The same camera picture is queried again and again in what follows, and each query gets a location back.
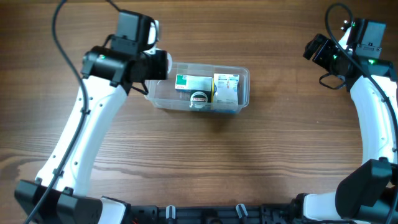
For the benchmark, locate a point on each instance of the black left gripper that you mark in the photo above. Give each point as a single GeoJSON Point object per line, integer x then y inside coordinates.
{"type": "Point", "coordinates": [160, 69]}

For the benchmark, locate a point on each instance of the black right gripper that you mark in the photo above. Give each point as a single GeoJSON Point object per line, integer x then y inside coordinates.
{"type": "Point", "coordinates": [328, 45]}

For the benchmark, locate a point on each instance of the white green medicine box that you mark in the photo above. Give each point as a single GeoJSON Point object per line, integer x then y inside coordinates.
{"type": "Point", "coordinates": [189, 82]}

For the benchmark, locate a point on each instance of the blue yellow VapoDrops box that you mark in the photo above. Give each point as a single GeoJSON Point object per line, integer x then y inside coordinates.
{"type": "Point", "coordinates": [224, 107]}

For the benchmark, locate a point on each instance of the white blue medicine box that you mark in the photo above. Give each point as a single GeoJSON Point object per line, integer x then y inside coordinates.
{"type": "Point", "coordinates": [226, 88]}

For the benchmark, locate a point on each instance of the white bottle clear cap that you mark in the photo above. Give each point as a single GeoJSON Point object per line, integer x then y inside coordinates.
{"type": "Point", "coordinates": [169, 62]}

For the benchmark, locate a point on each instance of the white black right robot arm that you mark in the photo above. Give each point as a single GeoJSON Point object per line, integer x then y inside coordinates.
{"type": "Point", "coordinates": [369, 194]}

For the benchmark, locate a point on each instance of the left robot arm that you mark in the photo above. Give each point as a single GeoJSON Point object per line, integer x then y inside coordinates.
{"type": "Point", "coordinates": [123, 63]}

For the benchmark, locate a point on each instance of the clear plastic container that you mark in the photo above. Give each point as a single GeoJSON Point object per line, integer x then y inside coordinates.
{"type": "Point", "coordinates": [162, 93]}

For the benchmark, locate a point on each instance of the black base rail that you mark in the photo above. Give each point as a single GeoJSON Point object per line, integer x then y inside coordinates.
{"type": "Point", "coordinates": [261, 214]}

